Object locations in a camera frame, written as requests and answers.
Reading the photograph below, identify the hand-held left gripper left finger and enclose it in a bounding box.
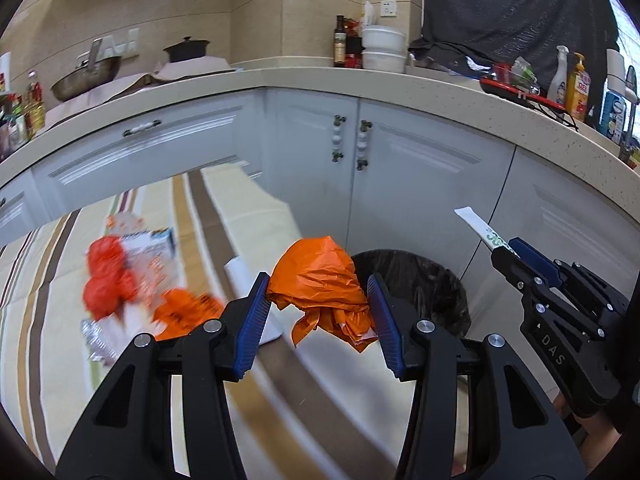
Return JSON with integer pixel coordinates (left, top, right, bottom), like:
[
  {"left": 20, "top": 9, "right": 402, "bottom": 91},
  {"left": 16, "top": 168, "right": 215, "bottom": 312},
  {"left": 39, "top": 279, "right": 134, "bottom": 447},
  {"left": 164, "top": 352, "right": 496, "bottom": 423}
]
[{"left": 55, "top": 271, "right": 273, "bottom": 480}]

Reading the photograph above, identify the dark glass bottle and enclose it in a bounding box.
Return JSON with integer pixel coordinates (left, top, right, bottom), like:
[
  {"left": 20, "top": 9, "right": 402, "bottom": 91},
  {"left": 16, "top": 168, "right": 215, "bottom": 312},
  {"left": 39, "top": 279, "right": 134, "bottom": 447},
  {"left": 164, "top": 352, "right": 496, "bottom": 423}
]
[{"left": 333, "top": 15, "right": 347, "bottom": 68}]

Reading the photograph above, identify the red jar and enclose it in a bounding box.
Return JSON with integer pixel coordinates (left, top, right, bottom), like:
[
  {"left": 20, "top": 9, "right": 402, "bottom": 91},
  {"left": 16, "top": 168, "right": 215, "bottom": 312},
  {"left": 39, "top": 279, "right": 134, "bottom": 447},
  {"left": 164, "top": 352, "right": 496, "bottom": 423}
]
[{"left": 345, "top": 17, "right": 365, "bottom": 70}]

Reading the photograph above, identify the silver foil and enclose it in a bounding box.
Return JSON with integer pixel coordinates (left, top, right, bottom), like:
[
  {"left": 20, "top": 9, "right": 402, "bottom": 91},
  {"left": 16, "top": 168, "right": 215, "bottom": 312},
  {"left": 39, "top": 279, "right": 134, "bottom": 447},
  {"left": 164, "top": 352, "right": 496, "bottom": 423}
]
[{"left": 80, "top": 317, "right": 136, "bottom": 363}]

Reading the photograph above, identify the pale pink cloth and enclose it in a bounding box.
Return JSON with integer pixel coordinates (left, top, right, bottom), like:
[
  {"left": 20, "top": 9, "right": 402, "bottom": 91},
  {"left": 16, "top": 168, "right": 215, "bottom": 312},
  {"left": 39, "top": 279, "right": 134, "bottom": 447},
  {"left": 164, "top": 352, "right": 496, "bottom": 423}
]
[{"left": 45, "top": 55, "right": 233, "bottom": 126}]

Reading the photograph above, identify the white wall hook rack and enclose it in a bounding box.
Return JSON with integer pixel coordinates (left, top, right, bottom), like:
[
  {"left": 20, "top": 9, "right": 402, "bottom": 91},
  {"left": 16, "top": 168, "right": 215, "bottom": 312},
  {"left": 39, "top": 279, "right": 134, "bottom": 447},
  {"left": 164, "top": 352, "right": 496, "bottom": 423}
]
[{"left": 97, "top": 27, "right": 140, "bottom": 58}]

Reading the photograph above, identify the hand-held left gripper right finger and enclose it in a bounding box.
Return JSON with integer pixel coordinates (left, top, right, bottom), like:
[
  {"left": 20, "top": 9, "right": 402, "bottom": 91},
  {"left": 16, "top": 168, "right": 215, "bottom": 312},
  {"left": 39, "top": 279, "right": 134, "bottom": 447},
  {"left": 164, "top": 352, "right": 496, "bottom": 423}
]
[{"left": 366, "top": 273, "right": 587, "bottom": 480}]

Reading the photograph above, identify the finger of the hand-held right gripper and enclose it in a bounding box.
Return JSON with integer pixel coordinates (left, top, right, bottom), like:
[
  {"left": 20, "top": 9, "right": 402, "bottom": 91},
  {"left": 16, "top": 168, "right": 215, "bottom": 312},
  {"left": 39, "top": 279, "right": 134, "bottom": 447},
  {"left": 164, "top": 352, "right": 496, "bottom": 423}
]
[
  {"left": 507, "top": 237, "right": 632, "bottom": 328},
  {"left": 490, "top": 249, "right": 608, "bottom": 341}
]

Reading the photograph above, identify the red dish rack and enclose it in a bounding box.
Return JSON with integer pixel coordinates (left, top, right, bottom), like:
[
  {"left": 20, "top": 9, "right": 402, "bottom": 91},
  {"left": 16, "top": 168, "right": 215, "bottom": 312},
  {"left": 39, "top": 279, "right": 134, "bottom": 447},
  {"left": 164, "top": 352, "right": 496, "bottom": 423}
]
[{"left": 480, "top": 62, "right": 581, "bottom": 131}]

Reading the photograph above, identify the white cylinder container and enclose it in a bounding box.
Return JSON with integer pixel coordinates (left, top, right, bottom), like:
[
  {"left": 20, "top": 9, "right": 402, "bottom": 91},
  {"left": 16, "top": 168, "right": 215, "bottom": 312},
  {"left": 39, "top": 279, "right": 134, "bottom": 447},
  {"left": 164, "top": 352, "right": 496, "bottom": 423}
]
[{"left": 606, "top": 49, "right": 628, "bottom": 93}]

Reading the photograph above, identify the group of condiment bottles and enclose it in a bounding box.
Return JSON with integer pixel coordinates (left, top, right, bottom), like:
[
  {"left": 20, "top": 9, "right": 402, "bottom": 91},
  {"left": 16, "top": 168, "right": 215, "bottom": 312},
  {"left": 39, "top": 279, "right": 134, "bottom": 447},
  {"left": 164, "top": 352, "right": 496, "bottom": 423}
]
[{"left": 0, "top": 80, "right": 31, "bottom": 158}]

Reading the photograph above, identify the dark grey cloth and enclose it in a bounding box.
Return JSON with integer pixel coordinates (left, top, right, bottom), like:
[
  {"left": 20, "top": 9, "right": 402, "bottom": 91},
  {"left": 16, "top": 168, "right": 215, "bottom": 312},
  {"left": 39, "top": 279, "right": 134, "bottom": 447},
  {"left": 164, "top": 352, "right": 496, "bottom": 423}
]
[{"left": 407, "top": 0, "right": 621, "bottom": 78}]

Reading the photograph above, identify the black pot with lid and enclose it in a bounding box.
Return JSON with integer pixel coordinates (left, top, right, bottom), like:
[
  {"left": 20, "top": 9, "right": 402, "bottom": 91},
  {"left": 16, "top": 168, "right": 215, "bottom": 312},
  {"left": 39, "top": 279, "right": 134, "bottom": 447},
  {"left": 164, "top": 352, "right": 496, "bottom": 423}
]
[{"left": 163, "top": 36, "right": 211, "bottom": 63}]

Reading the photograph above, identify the orange plastic bag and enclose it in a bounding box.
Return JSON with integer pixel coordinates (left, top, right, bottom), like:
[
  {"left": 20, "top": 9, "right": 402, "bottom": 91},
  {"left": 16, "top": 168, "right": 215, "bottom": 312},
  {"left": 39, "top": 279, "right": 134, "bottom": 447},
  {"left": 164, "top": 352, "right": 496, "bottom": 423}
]
[{"left": 266, "top": 235, "right": 381, "bottom": 356}]

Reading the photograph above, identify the white spray bottle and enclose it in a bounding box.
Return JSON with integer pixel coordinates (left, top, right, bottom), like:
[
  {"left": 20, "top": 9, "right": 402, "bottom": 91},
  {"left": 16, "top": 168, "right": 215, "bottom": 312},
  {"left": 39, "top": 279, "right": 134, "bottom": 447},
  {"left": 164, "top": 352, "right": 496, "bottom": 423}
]
[{"left": 547, "top": 45, "right": 571, "bottom": 106}]

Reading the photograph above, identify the black trash bin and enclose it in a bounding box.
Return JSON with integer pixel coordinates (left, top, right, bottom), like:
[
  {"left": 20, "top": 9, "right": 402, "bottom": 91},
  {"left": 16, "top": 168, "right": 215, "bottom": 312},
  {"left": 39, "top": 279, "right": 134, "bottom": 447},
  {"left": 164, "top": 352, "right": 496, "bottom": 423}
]
[{"left": 350, "top": 250, "right": 473, "bottom": 346}]

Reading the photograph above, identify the striped cloth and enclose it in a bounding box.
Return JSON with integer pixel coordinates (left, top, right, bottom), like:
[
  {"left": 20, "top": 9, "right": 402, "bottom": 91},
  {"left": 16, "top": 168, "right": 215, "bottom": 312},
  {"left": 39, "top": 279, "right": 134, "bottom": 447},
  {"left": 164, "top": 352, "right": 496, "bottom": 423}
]
[{"left": 0, "top": 162, "right": 426, "bottom": 480}]

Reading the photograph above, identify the cooking oil bottle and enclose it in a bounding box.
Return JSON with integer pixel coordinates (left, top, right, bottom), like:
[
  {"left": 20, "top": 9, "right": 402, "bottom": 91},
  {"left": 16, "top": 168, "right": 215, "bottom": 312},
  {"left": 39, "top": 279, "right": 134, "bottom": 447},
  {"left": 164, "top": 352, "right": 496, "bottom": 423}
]
[{"left": 24, "top": 70, "right": 47, "bottom": 133}]

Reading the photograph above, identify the green packet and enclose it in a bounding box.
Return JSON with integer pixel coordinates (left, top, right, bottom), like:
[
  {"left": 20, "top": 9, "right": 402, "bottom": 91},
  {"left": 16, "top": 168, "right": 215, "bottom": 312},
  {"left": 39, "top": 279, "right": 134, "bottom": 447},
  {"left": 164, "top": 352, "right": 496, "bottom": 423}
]
[{"left": 510, "top": 56, "right": 541, "bottom": 93}]

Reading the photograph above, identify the drawer handle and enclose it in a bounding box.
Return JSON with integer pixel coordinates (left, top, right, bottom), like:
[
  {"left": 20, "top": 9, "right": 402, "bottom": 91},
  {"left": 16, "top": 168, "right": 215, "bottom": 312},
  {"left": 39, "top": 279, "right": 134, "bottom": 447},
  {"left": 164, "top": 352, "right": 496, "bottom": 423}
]
[{"left": 122, "top": 119, "right": 162, "bottom": 137}]

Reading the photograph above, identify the white paper sheet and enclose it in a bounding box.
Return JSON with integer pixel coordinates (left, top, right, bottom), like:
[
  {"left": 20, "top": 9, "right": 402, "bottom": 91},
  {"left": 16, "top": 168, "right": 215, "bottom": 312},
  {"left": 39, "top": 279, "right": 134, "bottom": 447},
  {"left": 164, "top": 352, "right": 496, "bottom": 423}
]
[{"left": 223, "top": 256, "right": 286, "bottom": 346}]

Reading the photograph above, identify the metal wok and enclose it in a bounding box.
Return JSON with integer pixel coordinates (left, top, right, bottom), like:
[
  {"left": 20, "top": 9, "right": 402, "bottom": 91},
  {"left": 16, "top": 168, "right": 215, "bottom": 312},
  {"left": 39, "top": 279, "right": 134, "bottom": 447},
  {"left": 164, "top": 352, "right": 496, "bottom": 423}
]
[{"left": 50, "top": 37, "right": 123, "bottom": 102}]

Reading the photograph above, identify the orange printed snack packet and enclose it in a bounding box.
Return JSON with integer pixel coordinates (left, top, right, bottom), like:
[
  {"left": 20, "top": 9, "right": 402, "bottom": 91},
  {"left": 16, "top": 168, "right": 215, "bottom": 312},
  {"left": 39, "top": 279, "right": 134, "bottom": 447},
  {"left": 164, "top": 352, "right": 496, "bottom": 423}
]
[{"left": 152, "top": 287, "right": 226, "bottom": 341}]

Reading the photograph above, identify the white tube packet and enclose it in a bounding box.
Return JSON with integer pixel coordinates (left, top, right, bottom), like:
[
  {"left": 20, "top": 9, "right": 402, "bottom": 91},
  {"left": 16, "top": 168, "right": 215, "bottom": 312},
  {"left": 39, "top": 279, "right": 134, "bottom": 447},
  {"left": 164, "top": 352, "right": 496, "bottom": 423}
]
[{"left": 454, "top": 206, "right": 516, "bottom": 253}]

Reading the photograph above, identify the blue box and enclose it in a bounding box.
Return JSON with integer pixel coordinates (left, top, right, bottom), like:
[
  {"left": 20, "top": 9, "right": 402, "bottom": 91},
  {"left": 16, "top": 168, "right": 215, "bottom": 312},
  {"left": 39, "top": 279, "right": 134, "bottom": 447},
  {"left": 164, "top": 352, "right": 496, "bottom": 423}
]
[{"left": 600, "top": 91, "right": 632, "bottom": 143}]

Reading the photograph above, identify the clear plastic wrapper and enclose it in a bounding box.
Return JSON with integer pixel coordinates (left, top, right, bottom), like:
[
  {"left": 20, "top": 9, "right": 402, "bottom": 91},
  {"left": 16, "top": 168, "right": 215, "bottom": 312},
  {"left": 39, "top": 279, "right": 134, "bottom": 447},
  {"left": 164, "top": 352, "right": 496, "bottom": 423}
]
[{"left": 106, "top": 212, "right": 146, "bottom": 236}]

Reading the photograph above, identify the white and blue carton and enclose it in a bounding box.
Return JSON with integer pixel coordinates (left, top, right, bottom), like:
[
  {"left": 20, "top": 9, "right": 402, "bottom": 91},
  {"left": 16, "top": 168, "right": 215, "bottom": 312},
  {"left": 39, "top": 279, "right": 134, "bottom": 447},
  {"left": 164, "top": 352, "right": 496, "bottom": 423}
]
[{"left": 120, "top": 227, "right": 177, "bottom": 306}]

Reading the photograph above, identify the white kitchen cabinet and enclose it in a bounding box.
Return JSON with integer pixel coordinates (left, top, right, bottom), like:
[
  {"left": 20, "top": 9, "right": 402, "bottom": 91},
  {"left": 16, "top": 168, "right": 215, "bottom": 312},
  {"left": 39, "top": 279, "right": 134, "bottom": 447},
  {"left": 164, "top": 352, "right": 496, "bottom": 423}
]
[{"left": 0, "top": 85, "right": 640, "bottom": 411}]

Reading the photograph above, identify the yellow pump bottle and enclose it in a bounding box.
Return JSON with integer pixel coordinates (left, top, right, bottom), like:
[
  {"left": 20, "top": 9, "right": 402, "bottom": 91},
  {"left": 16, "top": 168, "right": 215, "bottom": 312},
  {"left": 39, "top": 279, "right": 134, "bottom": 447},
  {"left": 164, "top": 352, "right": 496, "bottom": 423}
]
[{"left": 566, "top": 52, "right": 592, "bottom": 122}]

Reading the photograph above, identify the cabinet door handle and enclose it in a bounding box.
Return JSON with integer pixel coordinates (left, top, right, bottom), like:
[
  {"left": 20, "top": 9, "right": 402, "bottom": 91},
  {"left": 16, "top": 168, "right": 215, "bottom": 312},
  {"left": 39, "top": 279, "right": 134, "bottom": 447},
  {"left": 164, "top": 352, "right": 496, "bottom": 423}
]
[
  {"left": 356, "top": 120, "right": 372, "bottom": 170},
  {"left": 332, "top": 115, "right": 347, "bottom": 163}
]

